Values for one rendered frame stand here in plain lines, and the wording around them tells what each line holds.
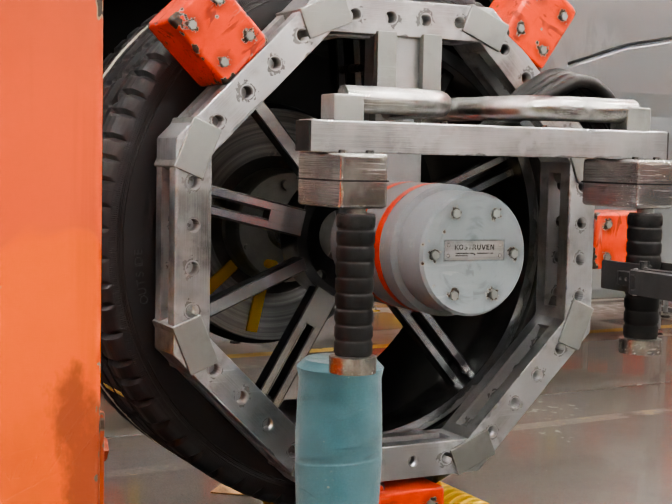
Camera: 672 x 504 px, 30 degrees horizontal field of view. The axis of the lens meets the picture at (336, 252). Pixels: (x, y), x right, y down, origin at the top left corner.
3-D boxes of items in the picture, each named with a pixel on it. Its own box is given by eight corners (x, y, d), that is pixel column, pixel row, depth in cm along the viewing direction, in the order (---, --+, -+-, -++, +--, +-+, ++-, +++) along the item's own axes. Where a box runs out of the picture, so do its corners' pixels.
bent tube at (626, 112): (540, 133, 149) (543, 43, 148) (650, 133, 132) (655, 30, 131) (412, 129, 141) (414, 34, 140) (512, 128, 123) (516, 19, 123)
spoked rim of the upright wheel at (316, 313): (86, 42, 154) (117, 441, 160) (147, 27, 134) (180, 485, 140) (435, 32, 177) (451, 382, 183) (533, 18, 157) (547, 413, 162)
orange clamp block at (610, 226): (555, 264, 160) (611, 262, 164) (594, 269, 153) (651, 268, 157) (557, 209, 159) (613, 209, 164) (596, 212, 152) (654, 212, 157)
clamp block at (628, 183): (617, 204, 138) (619, 156, 137) (674, 208, 130) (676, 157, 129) (580, 204, 135) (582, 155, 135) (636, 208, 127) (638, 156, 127)
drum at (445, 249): (424, 297, 150) (427, 180, 149) (530, 320, 131) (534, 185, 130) (319, 301, 144) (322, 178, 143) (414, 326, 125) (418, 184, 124)
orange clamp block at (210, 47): (242, 45, 138) (189, -18, 135) (272, 40, 131) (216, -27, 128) (200, 88, 136) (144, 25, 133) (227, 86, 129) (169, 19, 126)
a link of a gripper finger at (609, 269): (651, 294, 127) (645, 294, 127) (606, 287, 133) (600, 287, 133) (652, 265, 127) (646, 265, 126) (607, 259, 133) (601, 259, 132)
